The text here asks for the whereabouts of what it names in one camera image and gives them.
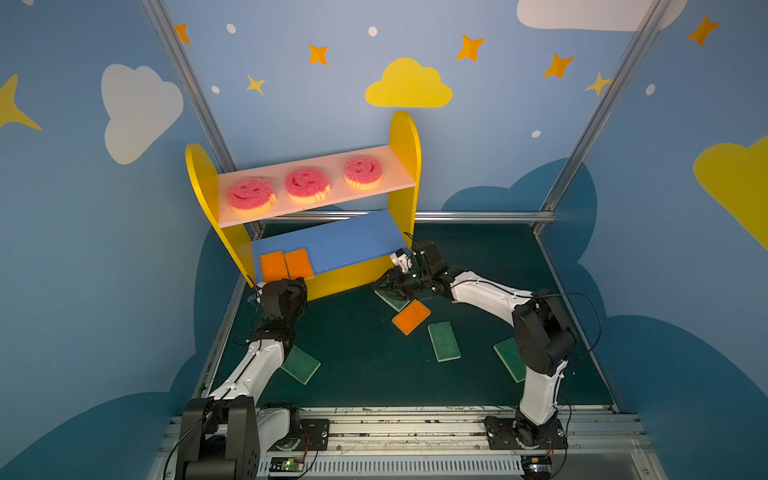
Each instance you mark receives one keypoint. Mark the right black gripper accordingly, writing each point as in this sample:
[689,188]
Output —
[405,282]

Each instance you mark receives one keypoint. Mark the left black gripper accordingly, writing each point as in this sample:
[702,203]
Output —
[264,294]

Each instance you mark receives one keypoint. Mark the orange sponge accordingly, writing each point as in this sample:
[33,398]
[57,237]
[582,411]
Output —
[408,319]
[273,267]
[298,264]

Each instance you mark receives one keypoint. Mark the green sponge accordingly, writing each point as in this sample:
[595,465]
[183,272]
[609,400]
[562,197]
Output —
[507,351]
[397,304]
[300,365]
[445,345]

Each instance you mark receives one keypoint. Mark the pink smiley sponge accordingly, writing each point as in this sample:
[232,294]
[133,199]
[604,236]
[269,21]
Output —
[251,196]
[307,186]
[363,172]

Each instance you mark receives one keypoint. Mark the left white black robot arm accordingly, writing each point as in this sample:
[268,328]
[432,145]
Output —
[222,436]

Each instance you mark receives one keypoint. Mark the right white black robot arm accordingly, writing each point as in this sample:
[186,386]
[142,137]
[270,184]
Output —
[544,333]

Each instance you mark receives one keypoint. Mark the yellow shelf with pink and blue boards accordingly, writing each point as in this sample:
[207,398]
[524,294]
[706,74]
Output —
[344,254]

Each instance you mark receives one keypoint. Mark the back aluminium floor bar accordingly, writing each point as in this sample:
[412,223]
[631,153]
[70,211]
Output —
[537,217]

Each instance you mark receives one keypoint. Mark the left small circuit board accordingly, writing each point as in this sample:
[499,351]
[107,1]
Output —
[286,466]

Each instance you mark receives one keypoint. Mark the small circuit board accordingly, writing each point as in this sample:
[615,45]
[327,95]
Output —
[536,467]
[286,466]

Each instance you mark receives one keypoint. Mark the right small circuit board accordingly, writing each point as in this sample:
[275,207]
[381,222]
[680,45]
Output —
[536,467]

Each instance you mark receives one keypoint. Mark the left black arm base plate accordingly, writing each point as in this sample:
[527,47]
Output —
[306,434]

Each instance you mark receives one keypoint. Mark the aluminium rail frame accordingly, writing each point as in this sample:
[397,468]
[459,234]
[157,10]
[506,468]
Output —
[449,442]

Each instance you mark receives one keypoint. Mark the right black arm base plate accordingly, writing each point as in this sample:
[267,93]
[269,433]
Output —
[510,435]

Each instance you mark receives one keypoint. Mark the left aluminium corner post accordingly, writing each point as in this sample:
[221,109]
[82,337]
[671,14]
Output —
[161,20]

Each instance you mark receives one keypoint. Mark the aluminium corner post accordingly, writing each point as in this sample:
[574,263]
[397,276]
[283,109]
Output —
[638,47]
[161,20]

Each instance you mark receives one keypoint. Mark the right aluminium corner post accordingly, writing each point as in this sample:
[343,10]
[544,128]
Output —
[638,47]

